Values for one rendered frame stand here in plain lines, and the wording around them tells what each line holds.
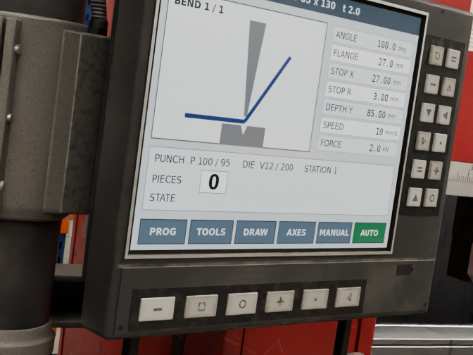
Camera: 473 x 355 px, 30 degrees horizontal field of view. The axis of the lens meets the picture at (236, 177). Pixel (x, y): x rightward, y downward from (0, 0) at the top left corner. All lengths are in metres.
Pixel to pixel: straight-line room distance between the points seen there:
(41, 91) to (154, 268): 0.19
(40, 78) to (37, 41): 0.03
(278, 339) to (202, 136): 0.54
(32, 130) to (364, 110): 0.34
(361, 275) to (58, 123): 0.37
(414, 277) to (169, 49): 0.43
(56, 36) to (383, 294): 0.46
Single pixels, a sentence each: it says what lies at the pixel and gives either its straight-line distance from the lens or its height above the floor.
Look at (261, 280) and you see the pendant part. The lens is 0.88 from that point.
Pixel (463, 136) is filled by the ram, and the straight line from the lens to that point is 1.66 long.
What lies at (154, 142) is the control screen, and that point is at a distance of 0.77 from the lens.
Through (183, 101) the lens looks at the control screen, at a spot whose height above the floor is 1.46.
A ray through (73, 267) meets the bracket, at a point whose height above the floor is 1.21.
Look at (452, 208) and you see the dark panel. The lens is 2.37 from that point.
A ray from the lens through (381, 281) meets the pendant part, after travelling 1.01.
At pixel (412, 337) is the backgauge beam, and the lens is 2.05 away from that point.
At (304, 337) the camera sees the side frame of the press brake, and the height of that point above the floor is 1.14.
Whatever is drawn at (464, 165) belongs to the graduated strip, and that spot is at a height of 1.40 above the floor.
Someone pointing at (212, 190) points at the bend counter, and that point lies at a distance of 0.82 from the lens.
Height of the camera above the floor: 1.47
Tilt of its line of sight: 5 degrees down
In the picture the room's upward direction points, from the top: 8 degrees clockwise
